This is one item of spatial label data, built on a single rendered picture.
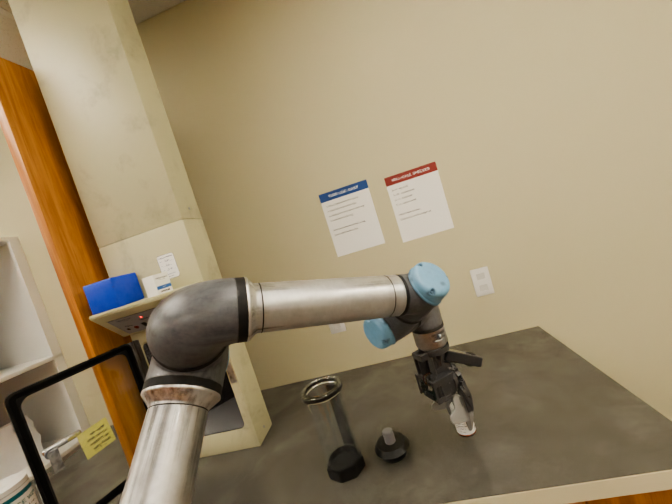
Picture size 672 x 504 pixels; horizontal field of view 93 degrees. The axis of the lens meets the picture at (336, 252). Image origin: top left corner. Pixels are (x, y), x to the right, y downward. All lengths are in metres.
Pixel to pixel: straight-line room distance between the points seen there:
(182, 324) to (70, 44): 1.10
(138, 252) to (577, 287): 1.60
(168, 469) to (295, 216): 1.06
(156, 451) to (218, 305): 0.21
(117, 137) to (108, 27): 0.32
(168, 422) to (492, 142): 1.32
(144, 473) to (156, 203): 0.80
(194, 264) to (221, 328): 0.65
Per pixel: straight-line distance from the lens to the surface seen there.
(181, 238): 1.11
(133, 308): 1.10
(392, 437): 0.95
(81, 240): 1.34
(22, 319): 2.32
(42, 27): 1.50
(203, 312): 0.46
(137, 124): 1.21
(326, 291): 0.50
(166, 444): 0.54
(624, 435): 0.99
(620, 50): 1.68
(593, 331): 1.64
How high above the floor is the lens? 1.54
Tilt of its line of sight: 4 degrees down
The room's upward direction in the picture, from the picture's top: 17 degrees counter-clockwise
